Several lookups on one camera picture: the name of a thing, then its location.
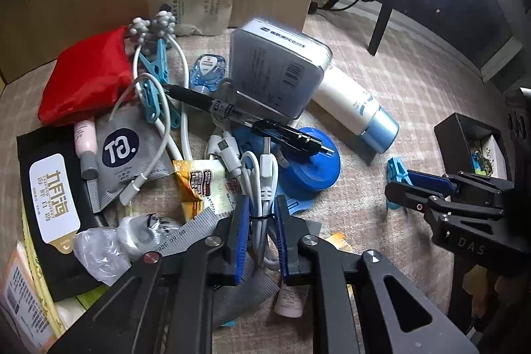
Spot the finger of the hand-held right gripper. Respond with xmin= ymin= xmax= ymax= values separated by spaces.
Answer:
xmin=407 ymin=169 xmax=515 ymax=198
xmin=385 ymin=182 xmax=504 ymax=221

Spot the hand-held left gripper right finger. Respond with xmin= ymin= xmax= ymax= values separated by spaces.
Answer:
xmin=274 ymin=194 xmax=482 ymax=354

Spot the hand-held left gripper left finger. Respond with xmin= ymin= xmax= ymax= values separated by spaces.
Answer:
xmin=54 ymin=196 xmax=254 ymax=354

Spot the blue clothes peg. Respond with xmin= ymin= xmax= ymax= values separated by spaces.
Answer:
xmin=386 ymin=157 xmax=416 ymax=211
xmin=135 ymin=74 xmax=183 ymax=131
xmin=137 ymin=39 xmax=171 ymax=83

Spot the black container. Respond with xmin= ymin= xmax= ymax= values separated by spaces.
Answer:
xmin=433 ymin=111 xmax=519 ymax=182

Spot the white usb cable bundle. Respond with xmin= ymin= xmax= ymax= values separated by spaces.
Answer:
xmin=205 ymin=132 xmax=291 ymax=272

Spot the tan box with printed label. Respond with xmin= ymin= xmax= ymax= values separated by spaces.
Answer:
xmin=0 ymin=242 xmax=56 ymax=350

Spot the grey striped packet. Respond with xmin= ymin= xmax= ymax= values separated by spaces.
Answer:
xmin=158 ymin=209 xmax=280 ymax=327

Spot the orange packet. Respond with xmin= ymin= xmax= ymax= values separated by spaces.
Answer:
xmin=326 ymin=232 xmax=353 ymax=255

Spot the small pink tube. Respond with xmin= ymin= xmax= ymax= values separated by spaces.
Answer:
xmin=274 ymin=281 xmax=310 ymax=318

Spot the blue tape roll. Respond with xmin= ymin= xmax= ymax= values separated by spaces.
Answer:
xmin=232 ymin=126 xmax=341 ymax=211

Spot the yellow snack packet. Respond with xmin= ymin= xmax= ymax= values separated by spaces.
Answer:
xmin=172 ymin=158 xmax=243 ymax=222

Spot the white carton box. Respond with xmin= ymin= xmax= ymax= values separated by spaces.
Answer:
xmin=481 ymin=134 xmax=509 ymax=178

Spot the black pen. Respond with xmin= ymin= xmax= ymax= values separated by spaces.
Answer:
xmin=164 ymin=84 xmax=335 ymax=158

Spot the white tube with blue cap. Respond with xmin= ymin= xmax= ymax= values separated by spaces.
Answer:
xmin=311 ymin=64 xmax=400 ymax=153

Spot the grey pouch with dark circle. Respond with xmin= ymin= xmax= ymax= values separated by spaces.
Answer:
xmin=85 ymin=111 xmax=175 ymax=214

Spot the crumpled clear plastic bag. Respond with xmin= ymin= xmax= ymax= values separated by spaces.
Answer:
xmin=72 ymin=227 xmax=133 ymax=286

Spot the clear blue small bottle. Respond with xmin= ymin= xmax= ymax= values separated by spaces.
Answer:
xmin=190 ymin=53 xmax=228 ymax=95

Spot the silver tin box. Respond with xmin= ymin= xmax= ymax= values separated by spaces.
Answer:
xmin=227 ymin=17 xmax=333 ymax=121

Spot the pink tube with grey cap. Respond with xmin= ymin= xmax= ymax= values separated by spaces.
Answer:
xmin=74 ymin=119 xmax=99 ymax=179

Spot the yellow green packet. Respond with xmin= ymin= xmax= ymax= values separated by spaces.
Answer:
xmin=19 ymin=200 xmax=111 ymax=334

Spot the black packet with white label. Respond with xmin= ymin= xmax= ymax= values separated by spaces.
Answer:
xmin=16 ymin=128 xmax=121 ymax=290

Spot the red fabric pouch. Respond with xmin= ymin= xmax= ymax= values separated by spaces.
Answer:
xmin=37 ymin=26 xmax=139 ymax=127

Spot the grey ball massager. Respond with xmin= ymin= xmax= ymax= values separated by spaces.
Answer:
xmin=128 ymin=10 xmax=177 ymax=48

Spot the kraft paper pouch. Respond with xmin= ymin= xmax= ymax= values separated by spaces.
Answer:
xmin=143 ymin=0 xmax=236 ymax=37

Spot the white charging cable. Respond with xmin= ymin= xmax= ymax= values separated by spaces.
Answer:
xmin=110 ymin=39 xmax=193 ymax=207

